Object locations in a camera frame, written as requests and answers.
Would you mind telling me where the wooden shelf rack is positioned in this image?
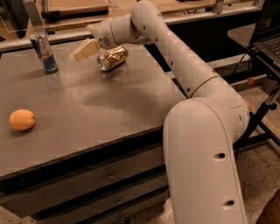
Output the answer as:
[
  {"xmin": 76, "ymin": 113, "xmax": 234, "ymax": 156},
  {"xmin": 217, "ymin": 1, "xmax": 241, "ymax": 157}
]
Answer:
[{"xmin": 0, "ymin": 0, "xmax": 264, "ymax": 53}]

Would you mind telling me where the middle grey drawer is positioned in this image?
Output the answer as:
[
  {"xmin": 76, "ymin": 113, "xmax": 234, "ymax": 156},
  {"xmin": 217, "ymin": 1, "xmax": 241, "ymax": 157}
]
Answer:
[{"xmin": 37, "ymin": 172, "xmax": 168, "ymax": 224}]

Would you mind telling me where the top grey drawer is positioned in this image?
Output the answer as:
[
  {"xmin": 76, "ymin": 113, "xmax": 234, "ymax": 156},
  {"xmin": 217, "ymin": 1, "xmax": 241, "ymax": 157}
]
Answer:
[{"xmin": 1, "ymin": 146, "xmax": 163, "ymax": 217}]

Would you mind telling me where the black laptop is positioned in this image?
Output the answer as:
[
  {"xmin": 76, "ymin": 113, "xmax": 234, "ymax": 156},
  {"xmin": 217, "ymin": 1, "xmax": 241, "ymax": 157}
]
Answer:
[{"xmin": 249, "ymin": 0, "xmax": 280, "ymax": 67}]

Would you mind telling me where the bottom grey drawer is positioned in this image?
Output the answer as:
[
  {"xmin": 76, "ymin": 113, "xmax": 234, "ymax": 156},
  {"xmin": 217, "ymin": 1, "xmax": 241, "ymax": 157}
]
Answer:
[{"xmin": 89, "ymin": 187, "xmax": 169, "ymax": 224}]

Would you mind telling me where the blue silver redbull can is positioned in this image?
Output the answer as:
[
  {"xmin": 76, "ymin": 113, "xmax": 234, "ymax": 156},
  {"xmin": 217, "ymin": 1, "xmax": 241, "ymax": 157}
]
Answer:
[{"xmin": 30, "ymin": 32, "xmax": 58, "ymax": 74}]

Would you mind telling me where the black laptop stand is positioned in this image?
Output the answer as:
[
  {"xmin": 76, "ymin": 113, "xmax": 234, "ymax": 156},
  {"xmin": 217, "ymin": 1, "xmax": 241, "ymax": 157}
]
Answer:
[{"xmin": 234, "ymin": 84, "xmax": 280, "ymax": 150}]

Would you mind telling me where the orange fruit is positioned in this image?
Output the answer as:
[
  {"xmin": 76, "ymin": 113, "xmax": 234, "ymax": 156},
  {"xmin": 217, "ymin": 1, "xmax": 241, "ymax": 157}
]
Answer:
[{"xmin": 9, "ymin": 109, "xmax": 35, "ymax": 130}]

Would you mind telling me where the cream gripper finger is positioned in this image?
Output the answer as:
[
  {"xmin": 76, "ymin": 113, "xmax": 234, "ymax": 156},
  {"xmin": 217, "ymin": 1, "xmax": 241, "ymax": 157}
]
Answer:
[{"xmin": 72, "ymin": 38, "xmax": 101, "ymax": 61}]

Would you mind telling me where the grey drawer cabinet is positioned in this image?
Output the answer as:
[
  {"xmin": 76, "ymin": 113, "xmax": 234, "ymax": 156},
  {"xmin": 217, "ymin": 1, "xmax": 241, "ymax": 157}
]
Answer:
[{"xmin": 0, "ymin": 43, "xmax": 184, "ymax": 221}]

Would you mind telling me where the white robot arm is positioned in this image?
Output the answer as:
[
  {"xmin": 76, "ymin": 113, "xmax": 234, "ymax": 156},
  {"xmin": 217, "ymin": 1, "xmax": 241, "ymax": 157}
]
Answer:
[{"xmin": 87, "ymin": 0, "xmax": 249, "ymax": 224}]

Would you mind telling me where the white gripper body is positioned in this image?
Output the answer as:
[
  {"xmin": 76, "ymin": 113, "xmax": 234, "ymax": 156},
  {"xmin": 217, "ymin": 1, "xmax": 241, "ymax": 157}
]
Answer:
[{"xmin": 87, "ymin": 20, "xmax": 113, "ymax": 49}]

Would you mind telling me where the gold soda can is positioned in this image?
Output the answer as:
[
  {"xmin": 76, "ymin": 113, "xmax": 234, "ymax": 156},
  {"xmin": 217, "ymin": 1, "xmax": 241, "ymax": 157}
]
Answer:
[{"xmin": 97, "ymin": 45, "xmax": 129, "ymax": 72}]

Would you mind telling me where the grey drawer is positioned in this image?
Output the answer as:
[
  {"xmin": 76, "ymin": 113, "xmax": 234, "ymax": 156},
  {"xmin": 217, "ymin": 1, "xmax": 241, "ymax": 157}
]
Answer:
[
  {"xmin": 1, "ymin": 146, "xmax": 163, "ymax": 217},
  {"xmin": 37, "ymin": 172, "xmax": 168, "ymax": 224},
  {"xmin": 89, "ymin": 187, "xmax": 169, "ymax": 224}
]

